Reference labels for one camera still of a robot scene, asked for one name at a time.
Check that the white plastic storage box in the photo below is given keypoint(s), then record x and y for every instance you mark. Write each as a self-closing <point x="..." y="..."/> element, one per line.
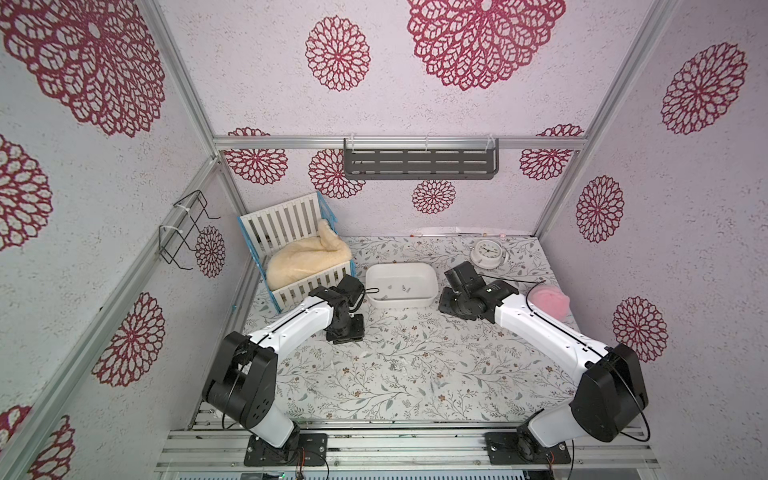
<point x="421" y="276"/>

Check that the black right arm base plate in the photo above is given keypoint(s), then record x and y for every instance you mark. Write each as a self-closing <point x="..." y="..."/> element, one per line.
<point x="510" y="450"/>

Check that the beige plush cloth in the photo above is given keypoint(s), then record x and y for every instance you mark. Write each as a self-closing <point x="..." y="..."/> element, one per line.
<point x="305" y="257"/>

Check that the white alarm clock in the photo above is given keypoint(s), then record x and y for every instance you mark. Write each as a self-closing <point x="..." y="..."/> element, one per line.
<point x="488" y="254"/>

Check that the white slatted blue basket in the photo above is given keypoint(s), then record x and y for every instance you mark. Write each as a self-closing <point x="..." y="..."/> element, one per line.
<point x="268" y="230"/>

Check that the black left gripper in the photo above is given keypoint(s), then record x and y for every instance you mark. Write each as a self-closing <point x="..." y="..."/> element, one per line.
<point x="357" y="334"/>

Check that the silver screw in box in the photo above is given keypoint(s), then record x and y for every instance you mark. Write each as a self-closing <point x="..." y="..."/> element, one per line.
<point x="397" y="291"/>

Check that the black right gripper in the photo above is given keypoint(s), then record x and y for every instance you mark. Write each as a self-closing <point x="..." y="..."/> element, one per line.
<point x="452" y="303"/>

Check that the black wire wall rack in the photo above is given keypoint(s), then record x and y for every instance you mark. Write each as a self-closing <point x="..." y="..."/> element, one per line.
<point x="173" y="238"/>

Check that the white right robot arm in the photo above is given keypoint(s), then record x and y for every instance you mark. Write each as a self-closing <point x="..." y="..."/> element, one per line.
<point x="610" y="388"/>

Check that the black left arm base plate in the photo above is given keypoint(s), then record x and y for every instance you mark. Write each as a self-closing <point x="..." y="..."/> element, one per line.
<point x="301" y="449"/>

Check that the dark grey wall shelf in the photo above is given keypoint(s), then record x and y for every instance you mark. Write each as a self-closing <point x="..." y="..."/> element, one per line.
<point x="420" y="164"/>

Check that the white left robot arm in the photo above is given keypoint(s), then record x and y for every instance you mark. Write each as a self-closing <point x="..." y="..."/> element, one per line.
<point x="241" y="383"/>

